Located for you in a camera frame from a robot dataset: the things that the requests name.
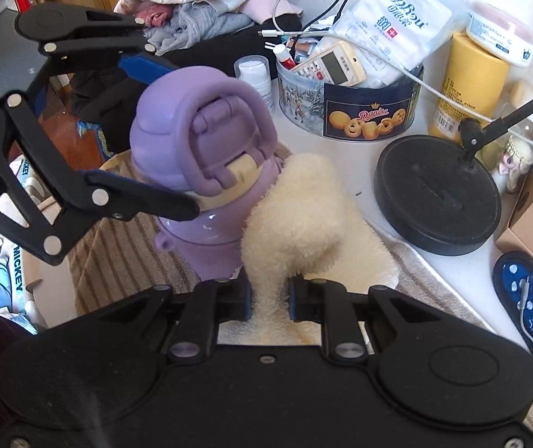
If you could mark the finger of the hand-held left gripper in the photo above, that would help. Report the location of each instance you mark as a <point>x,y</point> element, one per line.
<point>142,67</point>
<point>154,203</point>

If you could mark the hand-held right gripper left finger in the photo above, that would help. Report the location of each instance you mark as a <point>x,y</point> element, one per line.
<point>243,298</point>

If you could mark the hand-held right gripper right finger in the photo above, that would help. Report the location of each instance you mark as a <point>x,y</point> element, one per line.
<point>296,299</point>

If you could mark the purple water bottle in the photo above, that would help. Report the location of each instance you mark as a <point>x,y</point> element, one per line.
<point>191,116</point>

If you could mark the cream terry towel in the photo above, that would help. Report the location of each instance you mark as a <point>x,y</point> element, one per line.
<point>294,214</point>

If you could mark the black cloth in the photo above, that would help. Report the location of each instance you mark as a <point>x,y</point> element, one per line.
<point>103,102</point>

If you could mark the maroon garment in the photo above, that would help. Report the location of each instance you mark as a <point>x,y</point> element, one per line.
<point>154,14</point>

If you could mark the grey striped towel mat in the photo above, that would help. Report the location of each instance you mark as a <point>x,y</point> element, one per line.
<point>121,261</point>

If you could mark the grey garment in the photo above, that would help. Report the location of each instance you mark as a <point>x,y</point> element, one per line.
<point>201,23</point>

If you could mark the blue printed bag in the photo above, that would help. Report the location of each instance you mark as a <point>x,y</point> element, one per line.
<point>91,142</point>

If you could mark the white roll-on bottle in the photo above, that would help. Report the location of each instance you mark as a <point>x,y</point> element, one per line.
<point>253,77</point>

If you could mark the red capped tube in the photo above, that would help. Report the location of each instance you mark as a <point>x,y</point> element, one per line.
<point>282,53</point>

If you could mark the light pink garment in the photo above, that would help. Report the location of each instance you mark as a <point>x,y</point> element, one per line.
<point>271,4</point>

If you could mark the blue cookie tin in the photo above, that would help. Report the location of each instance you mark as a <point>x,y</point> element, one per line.
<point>303,102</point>

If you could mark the black round-base stand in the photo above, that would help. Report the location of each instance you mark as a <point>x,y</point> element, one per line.
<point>434,196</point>

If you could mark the white remote control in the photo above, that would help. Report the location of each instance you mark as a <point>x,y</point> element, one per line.
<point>336,63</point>

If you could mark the white blue tissue pack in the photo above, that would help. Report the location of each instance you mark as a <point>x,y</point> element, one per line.
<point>397,32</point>

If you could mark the small doll figurine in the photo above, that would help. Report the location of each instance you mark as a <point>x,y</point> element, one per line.
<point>518,158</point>

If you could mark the yellow cylinder canister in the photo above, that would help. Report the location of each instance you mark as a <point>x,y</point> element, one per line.
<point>471,79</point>

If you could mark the pink lid cream jar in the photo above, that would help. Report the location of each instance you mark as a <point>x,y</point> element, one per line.
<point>499,32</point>

